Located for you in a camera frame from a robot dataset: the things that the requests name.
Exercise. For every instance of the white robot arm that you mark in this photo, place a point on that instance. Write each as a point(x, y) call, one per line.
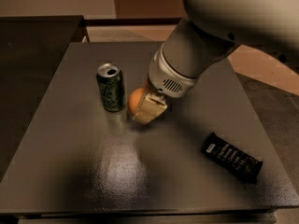
point(210, 31)

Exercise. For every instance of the orange fruit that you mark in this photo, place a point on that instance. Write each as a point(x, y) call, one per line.
point(134, 99)

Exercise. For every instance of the green soda can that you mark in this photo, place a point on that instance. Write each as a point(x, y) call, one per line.
point(110, 83)

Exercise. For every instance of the black snack bar wrapper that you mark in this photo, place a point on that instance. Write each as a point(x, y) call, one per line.
point(233, 159)

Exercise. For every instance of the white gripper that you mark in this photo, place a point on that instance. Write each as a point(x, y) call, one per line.
point(164, 76)

